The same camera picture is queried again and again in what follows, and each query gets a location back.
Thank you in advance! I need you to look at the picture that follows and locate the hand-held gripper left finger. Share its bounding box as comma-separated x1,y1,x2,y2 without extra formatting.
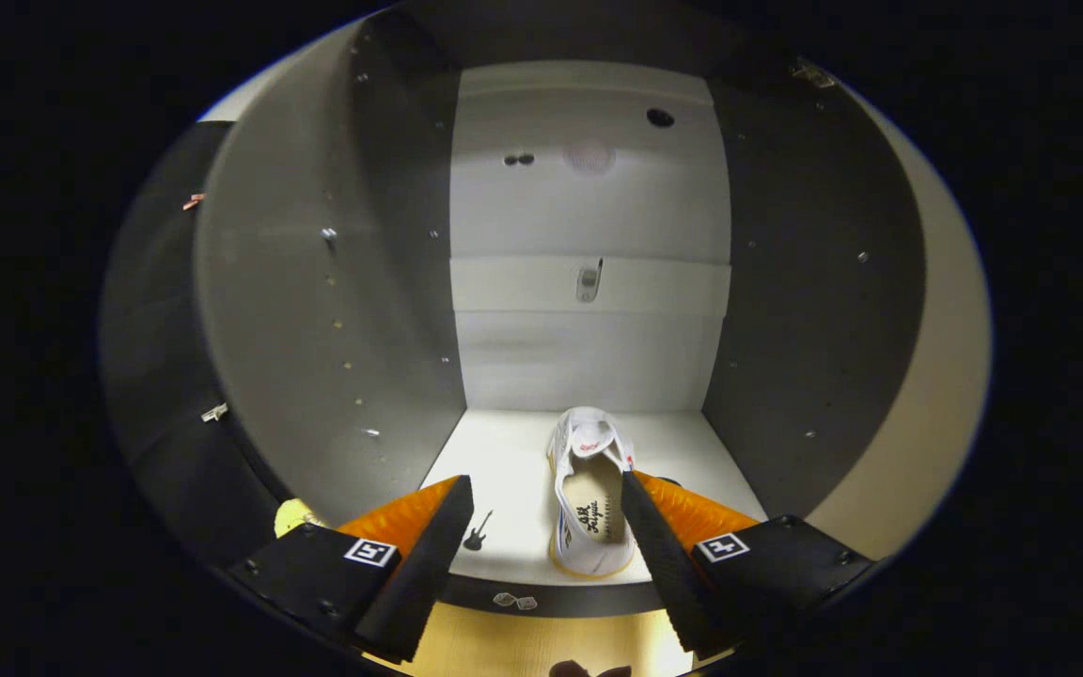
227,473,477,664

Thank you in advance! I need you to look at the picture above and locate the black backdrop cloth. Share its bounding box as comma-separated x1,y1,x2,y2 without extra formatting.
100,120,317,565

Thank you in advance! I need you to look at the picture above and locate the yellow pineapple plush toy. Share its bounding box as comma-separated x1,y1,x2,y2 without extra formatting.
274,498,326,539

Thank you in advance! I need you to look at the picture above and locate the white canvas shoe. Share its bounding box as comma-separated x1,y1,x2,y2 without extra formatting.
546,406,641,579

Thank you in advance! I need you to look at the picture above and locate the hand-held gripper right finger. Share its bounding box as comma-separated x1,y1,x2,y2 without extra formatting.
619,468,876,659

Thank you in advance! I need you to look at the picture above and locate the cabinet door hinge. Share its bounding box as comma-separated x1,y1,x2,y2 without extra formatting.
791,56,839,90

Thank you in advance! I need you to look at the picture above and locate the grey shoe cabinet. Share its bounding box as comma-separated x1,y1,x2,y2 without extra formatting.
194,0,928,622

